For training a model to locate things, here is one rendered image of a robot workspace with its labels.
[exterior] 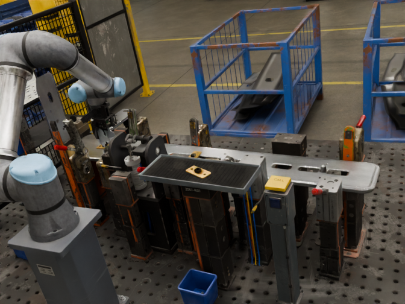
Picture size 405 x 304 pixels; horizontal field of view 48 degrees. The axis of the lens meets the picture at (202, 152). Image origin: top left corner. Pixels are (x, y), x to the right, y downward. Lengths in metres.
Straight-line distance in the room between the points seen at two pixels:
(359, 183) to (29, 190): 1.03
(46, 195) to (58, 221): 0.09
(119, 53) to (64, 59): 3.75
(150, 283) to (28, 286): 0.50
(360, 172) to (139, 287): 0.89
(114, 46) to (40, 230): 3.95
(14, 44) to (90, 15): 3.35
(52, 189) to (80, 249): 0.21
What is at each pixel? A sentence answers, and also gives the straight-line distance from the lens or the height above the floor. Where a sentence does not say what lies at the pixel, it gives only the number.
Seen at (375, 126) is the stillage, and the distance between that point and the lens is 3.84.
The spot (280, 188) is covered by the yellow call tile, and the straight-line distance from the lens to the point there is 1.29.
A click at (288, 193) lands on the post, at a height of 1.14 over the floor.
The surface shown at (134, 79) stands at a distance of 5.49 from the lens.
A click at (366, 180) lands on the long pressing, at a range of 1.61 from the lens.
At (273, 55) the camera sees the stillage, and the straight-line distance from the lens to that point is 4.57.
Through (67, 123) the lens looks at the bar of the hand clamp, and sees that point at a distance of 1.93.
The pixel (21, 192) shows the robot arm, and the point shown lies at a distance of 1.37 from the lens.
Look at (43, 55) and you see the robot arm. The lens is 1.50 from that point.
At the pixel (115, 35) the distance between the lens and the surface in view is 5.21.
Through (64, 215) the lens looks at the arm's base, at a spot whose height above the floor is 1.15.
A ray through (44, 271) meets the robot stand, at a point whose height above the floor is 1.00.
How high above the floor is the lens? 1.87
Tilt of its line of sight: 28 degrees down
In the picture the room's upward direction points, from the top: 11 degrees counter-clockwise
